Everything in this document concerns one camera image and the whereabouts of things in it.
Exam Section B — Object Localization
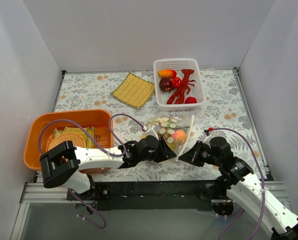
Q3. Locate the yellow woven mat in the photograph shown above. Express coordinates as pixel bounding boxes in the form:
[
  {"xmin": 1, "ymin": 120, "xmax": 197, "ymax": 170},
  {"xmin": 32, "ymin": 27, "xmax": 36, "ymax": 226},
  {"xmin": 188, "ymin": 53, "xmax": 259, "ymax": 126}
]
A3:
[{"xmin": 111, "ymin": 72, "xmax": 155, "ymax": 109}]

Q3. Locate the orange plastic tub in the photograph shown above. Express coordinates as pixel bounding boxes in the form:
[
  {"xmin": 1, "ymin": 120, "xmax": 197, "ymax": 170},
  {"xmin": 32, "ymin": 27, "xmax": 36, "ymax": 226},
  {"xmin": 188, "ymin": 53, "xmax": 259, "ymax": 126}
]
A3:
[{"xmin": 23, "ymin": 109, "xmax": 113, "ymax": 171}]

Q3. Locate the fake peach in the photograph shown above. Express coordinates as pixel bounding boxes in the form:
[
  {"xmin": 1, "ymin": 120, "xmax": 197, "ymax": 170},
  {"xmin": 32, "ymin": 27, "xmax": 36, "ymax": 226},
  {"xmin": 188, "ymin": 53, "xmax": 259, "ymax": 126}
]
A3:
[{"xmin": 171, "ymin": 130, "xmax": 187, "ymax": 145}]

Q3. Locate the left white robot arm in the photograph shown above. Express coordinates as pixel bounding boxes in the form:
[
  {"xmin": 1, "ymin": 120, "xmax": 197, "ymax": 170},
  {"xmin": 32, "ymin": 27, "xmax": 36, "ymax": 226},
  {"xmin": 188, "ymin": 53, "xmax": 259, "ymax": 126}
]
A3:
[{"xmin": 39, "ymin": 135, "xmax": 177, "ymax": 200}]

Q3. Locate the white plastic basket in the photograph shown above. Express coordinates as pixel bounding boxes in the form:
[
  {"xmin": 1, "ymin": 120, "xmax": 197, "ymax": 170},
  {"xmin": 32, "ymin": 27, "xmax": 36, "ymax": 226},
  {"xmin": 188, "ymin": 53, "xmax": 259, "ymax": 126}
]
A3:
[{"xmin": 153, "ymin": 58, "xmax": 206, "ymax": 112}]

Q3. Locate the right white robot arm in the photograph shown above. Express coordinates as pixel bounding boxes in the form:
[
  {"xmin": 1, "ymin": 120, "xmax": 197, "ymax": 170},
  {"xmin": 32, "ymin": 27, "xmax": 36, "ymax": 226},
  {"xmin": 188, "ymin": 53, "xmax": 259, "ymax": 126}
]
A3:
[{"xmin": 178, "ymin": 136, "xmax": 298, "ymax": 240}]

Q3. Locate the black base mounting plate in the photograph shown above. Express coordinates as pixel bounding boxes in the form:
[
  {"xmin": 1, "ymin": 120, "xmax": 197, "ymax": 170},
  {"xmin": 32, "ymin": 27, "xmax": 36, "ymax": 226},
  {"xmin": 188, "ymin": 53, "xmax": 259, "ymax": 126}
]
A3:
[{"xmin": 66, "ymin": 180, "xmax": 235, "ymax": 216}]

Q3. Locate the red fake lobster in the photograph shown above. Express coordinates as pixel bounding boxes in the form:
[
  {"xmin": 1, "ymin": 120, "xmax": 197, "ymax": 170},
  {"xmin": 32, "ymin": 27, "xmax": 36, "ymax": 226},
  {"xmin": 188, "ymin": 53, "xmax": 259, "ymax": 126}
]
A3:
[{"xmin": 167, "ymin": 69, "xmax": 196, "ymax": 105}]

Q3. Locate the fake orange mango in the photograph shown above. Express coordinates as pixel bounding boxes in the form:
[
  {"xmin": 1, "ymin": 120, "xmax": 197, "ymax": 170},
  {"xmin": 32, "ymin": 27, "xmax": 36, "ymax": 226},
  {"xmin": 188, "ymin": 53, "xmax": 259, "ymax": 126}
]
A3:
[{"xmin": 158, "ymin": 69, "xmax": 177, "ymax": 79}]

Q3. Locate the red fake strawberry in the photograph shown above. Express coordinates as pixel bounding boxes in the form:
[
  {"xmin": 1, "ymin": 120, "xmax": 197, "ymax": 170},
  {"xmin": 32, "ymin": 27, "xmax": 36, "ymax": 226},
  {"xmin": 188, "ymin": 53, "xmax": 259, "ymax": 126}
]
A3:
[{"xmin": 185, "ymin": 96, "xmax": 197, "ymax": 104}]

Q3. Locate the clear polka dot zip bag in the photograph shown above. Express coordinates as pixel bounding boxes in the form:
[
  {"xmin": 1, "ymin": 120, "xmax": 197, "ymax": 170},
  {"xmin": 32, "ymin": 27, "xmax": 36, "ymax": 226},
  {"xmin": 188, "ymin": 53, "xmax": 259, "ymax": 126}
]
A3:
[{"xmin": 145, "ymin": 115, "xmax": 195, "ymax": 156}]

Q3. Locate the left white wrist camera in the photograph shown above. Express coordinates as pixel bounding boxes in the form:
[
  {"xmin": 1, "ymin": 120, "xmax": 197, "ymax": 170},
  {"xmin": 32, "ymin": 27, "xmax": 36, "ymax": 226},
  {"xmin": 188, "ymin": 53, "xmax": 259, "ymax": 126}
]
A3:
[{"xmin": 145, "ymin": 124, "xmax": 159, "ymax": 139}]

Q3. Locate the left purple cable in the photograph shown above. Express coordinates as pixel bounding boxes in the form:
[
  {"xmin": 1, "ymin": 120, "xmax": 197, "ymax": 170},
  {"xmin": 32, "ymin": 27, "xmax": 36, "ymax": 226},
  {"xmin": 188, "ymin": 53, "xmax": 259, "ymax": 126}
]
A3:
[{"xmin": 38, "ymin": 113, "xmax": 147, "ymax": 230}]

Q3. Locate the aluminium frame rail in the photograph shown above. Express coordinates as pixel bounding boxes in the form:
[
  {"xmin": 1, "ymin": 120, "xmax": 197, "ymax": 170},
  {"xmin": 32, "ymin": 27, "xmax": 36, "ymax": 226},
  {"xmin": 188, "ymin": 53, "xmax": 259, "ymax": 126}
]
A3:
[{"xmin": 20, "ymin": 183, "xmax": 67, "ymax": 204}]

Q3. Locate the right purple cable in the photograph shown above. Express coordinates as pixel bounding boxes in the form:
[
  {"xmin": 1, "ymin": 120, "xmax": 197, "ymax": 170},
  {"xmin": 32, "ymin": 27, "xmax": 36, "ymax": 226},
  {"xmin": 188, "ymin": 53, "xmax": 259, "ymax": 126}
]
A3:
[{"xmin": 205, "ymin": 127, "xmax": 267, "ymax": 240}]

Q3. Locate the red fake pepper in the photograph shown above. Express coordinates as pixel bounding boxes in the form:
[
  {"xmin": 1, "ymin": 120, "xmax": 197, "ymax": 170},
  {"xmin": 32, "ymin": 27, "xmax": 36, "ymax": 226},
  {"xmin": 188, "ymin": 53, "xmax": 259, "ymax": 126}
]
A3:
[{"xmin": 171, "ymin": 77, "xmax": 182, "ymax": 89}]

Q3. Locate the purple cable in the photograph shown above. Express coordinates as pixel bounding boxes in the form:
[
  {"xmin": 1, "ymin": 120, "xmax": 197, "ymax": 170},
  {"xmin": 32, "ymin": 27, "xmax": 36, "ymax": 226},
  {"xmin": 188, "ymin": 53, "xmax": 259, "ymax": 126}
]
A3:
[
  {"xmin": 205, "ymin": 127, "xmax": 267, "ymax": 240},
  {"xmin": 38, "ymin": 113, "xmax": 147, "ymax": 230}
]

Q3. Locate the round woven orange basket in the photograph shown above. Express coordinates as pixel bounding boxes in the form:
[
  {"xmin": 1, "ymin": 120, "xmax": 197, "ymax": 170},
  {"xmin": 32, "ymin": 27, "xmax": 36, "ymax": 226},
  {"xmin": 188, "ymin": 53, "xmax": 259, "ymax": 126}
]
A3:
[{"xmin": 48, "ymin": 132, "xmax": 87, "ymax": 152}]

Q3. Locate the bamboo mat in tub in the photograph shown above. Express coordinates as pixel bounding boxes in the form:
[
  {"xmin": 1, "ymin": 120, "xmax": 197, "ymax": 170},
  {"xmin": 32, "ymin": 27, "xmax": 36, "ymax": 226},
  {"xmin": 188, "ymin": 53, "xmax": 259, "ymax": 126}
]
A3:
[{"xmin": 53, "ymin": 126, "xmax": 94, "ymax": 148}]

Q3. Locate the dark red fake apple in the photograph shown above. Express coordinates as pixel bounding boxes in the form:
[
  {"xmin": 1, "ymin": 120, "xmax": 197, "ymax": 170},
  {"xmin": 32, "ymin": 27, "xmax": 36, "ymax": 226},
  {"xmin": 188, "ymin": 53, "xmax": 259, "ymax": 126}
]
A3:
[{"xmin": 159, "ymin": 77, "xmax": 173, "ymax": 92}]

